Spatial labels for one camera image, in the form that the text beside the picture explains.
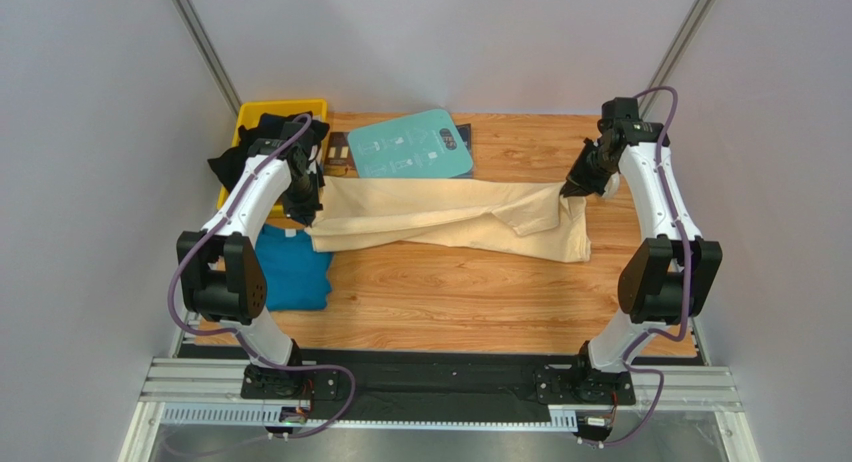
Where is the white patterned mug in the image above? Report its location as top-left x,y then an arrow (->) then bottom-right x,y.
599,172 -> 621,200

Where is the dark blue book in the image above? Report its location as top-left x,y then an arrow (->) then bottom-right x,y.
456,124 -> 474,179

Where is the right aluminium frame post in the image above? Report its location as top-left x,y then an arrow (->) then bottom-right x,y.
648,0 -> 716,89

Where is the black t-shirt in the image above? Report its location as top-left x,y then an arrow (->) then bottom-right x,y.
207,112 -> 330,192

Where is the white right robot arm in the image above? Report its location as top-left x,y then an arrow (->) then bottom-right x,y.
561,136 -> 723,385

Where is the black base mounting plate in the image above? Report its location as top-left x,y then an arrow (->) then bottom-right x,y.
177,345 -> 697,426

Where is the dark Edward Tulane book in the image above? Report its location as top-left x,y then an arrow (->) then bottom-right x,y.
323,132 -> 358,178

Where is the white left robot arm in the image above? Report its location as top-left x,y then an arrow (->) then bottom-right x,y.
168,137 -> 323,378

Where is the aluminium front frame rail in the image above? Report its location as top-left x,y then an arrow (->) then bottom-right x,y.
141,350 -> 742,431

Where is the blue t-shirt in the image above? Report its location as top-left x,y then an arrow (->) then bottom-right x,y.
255,224 -> 333,312

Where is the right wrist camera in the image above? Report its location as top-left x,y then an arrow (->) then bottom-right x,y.
597,97 -> 664,147

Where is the yellow plastic bin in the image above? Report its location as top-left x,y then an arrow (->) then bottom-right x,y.
217,98 -> 329,220

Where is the cream t-shirt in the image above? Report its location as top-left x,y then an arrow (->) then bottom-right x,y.
307,178 -> 591,263

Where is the aluminium frame post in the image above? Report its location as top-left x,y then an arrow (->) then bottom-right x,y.
172,0 -> 242,116
648,0 -> 716,89

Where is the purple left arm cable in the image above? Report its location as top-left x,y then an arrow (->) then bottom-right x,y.
166,113 -> 357,441

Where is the teal folding board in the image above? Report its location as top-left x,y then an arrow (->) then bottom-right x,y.
347,109 -> 474,179

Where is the left aluminium frame post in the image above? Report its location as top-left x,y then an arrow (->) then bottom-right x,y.
172,0 -> 242,116

